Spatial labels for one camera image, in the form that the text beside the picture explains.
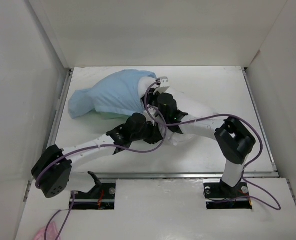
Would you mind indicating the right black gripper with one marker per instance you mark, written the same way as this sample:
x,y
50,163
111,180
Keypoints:
x,y
152,94

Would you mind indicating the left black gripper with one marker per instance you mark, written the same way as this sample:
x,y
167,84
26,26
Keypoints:
x,y
155,135

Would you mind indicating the white pillow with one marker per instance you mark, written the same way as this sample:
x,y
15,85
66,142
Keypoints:
x,y
184,103

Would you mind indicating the blue pillowcase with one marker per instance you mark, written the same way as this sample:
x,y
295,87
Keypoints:
x,y
118,94

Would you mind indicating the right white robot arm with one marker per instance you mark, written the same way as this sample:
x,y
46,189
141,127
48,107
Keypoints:
x,y
232,137

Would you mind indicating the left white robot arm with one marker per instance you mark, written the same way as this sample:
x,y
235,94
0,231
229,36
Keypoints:
x,y
52,172

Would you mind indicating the pink cloth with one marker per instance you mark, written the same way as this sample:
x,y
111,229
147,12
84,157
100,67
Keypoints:
x,y
49,233

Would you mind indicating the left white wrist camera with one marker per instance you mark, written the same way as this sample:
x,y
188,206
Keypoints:
x,y
151,114

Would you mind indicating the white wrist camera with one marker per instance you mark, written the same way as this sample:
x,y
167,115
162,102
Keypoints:
x,y
151,114
162,85

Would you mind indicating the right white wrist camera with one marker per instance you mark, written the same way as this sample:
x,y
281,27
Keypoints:
x,y
162,85

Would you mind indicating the aluminium front rail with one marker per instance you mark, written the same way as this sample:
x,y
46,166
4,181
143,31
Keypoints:
x,y
187,175

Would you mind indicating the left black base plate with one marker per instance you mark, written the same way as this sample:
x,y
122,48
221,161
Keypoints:
x,y
91,193

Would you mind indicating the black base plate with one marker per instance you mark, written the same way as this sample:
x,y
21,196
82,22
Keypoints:
x,y
219,196
91,193

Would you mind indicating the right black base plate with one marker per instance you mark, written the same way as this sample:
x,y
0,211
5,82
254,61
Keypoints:
x,y
219,196

